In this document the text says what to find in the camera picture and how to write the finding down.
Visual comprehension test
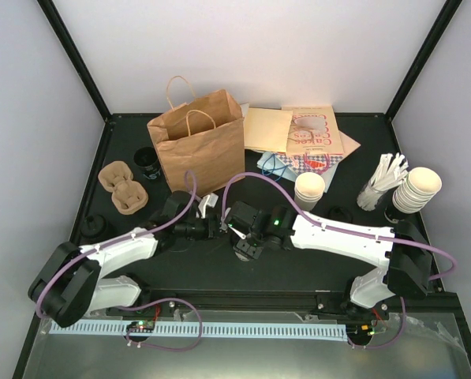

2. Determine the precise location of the black lid stack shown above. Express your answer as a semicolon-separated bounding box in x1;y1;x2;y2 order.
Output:
327;206;353;223

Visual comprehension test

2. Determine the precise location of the jar of white stirrers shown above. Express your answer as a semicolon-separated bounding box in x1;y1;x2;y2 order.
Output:
357;152;409;212

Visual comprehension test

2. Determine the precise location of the black cup sleeve stack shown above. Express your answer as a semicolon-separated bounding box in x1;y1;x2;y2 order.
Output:
133;146;163;181

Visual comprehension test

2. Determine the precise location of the brown paper bag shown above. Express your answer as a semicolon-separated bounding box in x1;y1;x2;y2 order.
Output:
147;89;245;197

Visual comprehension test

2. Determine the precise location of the single white paper cup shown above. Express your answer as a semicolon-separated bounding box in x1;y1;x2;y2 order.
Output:
235;252;259;261

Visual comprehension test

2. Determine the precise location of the light blue cable duct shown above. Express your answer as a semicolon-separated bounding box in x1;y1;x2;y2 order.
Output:
49;320;347;342

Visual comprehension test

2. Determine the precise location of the blue checkered paper bag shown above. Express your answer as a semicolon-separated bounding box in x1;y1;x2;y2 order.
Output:
277;153;344;175

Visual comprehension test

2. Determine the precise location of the right black frame post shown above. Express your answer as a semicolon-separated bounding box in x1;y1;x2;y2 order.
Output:
384;0;462;122

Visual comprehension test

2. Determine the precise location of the tan flat paper bag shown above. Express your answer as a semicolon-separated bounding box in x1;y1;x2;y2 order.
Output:
339;131;361;159

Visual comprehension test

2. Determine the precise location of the brown cardboard cup carrier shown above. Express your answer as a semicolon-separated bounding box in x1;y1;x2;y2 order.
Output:
98;160;148;216

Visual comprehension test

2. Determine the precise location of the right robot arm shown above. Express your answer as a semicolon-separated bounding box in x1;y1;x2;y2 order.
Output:
221;201;432;320

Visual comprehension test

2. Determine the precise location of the cakes printed paper bag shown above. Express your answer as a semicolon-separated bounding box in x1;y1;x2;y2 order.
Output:
282;106;344;156

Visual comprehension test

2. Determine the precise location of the black frame post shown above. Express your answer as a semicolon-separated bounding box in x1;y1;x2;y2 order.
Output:
384;0;462;122
37;0;111;122

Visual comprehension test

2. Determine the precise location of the white paper cup stack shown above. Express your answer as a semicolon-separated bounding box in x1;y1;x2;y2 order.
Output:
294;172;326;212

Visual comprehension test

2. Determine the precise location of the white lid stack on sleeve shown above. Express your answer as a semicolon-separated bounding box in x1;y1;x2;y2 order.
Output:
384;167;443;223

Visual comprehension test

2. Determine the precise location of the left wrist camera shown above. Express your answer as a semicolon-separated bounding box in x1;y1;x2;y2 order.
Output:
198;193;219;219

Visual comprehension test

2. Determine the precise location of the yellow padded envelope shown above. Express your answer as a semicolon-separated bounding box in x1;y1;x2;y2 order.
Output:
241;103;293;152

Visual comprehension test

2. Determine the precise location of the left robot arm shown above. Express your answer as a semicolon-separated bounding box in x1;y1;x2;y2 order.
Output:
28;191;219;328

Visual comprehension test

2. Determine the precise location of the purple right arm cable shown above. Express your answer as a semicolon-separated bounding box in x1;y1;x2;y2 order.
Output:
220;171;458;351

